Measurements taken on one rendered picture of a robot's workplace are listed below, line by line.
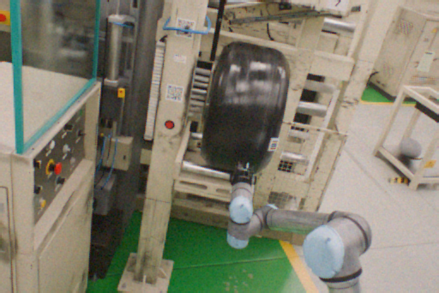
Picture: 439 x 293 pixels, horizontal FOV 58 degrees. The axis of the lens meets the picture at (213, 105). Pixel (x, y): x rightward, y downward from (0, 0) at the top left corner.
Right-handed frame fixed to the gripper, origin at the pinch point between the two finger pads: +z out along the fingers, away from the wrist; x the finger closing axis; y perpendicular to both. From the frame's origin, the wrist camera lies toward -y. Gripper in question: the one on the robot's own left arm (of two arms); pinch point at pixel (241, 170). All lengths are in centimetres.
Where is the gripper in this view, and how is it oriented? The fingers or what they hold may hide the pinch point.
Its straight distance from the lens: 165.6
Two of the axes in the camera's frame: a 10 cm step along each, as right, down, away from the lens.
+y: 1.9, -9.3, -3.2
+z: 0.8, -3.1, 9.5
